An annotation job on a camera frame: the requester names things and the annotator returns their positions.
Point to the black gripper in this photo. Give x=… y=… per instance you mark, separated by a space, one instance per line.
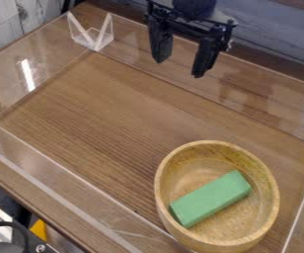
x=193 y=19

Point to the green rectangular block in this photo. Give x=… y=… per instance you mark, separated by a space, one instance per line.
x=209 y=199

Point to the brown wooden bowl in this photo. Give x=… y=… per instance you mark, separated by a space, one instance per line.
x=235 y=229

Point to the yellow label sticker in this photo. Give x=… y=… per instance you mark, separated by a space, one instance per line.
x=39 y=230

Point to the clear acrylic corner bracket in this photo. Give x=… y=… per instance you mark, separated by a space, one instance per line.
x=91 y=38

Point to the clear acrylic enclosure wall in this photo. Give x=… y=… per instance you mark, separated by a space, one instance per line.
x=90 y=118

